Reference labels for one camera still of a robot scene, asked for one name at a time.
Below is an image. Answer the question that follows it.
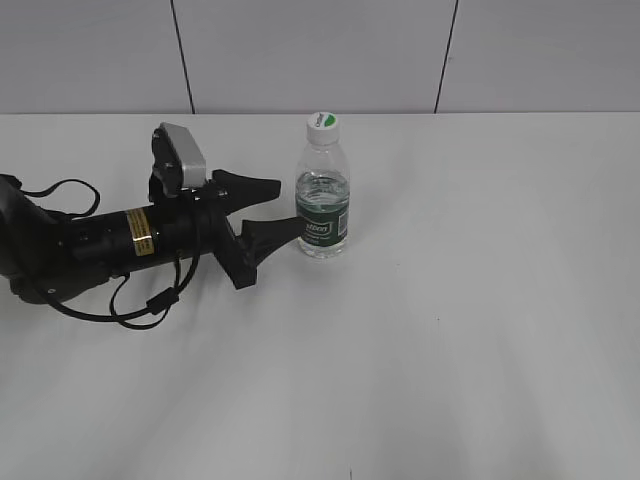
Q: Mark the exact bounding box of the clear cestbon water bottle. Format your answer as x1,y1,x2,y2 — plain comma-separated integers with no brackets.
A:
295,142,350,259

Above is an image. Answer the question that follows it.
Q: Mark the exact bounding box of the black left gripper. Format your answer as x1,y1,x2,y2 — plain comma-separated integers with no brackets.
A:
147,169,306,289

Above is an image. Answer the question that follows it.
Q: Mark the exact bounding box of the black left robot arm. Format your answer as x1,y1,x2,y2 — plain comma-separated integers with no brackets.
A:
1,170,305,304

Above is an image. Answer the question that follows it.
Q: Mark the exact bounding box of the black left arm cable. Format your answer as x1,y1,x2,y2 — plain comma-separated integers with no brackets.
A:
19,179,204,331

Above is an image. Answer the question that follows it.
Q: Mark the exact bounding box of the white green bottle cap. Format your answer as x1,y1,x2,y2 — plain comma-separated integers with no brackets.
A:
306,111,340,146

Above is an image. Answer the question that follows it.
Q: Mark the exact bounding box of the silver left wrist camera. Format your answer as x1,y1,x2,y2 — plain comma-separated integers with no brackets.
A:
151,122,207,198

